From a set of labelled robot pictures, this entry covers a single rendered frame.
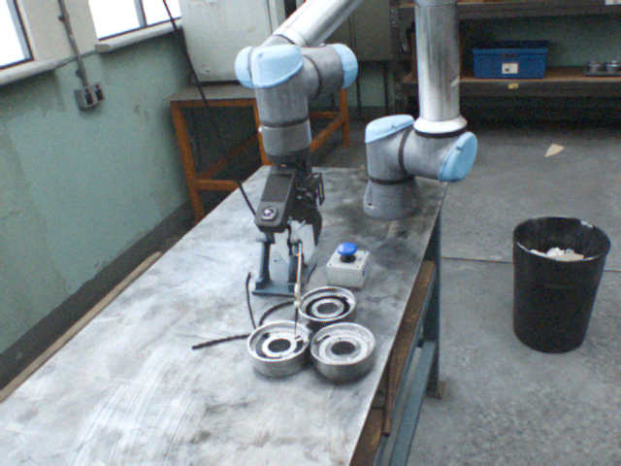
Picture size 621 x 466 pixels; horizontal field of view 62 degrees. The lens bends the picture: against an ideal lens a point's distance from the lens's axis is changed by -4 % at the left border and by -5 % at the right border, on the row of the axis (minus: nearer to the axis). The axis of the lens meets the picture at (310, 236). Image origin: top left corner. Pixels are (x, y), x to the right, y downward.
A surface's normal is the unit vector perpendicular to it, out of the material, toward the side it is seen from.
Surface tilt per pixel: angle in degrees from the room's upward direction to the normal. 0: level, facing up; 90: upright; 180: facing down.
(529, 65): 90
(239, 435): 0
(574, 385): 0
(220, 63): 90
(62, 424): 0
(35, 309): 90
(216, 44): 90
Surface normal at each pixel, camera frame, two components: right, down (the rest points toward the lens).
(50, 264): 0.94, 0.07
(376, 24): -0.34, 0.47
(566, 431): -0.11, -0.88
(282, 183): -0.26, -0.51
